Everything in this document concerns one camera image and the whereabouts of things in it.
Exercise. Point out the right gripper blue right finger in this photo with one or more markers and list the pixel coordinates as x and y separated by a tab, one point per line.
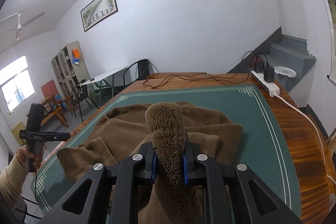
232	193

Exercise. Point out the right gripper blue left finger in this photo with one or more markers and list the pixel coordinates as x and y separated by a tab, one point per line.
107	193

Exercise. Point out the brown fleece garment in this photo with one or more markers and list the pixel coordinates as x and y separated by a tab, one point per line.
157	139

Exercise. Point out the cream left sleeve forearm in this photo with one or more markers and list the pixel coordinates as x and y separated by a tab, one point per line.
11	182

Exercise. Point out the white folding table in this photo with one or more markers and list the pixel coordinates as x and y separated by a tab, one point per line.
104	82

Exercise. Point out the person left hand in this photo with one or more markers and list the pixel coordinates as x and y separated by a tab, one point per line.
23	153

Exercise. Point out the left black tracker box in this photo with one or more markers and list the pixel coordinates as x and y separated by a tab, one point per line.
35	117

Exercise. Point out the wooden bench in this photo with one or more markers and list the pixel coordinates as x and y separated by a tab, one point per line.
53	110

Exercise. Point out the green table mat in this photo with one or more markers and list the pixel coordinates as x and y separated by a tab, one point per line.
262	145

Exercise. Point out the grey storage cabinet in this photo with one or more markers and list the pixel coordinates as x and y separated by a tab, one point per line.
69	67

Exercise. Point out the white power strip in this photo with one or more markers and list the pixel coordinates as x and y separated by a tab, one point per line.
271	88

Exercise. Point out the black metal chair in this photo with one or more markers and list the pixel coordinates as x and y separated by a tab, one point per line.
140	70

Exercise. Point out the black power adapter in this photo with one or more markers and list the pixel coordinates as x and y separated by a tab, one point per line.
269	74
259	64

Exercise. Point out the white plate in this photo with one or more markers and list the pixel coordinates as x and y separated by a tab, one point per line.
284	71

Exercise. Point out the framed landscape picture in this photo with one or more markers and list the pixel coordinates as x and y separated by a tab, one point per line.
96	11

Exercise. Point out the red board on wall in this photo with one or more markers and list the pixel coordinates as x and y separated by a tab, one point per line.
49	89

